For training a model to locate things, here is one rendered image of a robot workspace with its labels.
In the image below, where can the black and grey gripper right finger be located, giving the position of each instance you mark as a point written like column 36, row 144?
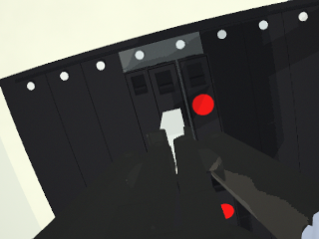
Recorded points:
column 284, row 200

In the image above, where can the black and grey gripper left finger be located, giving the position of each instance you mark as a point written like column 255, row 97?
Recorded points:
column 147, row 202

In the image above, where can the black server rack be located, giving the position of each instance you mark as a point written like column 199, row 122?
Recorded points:
column 253, row 74

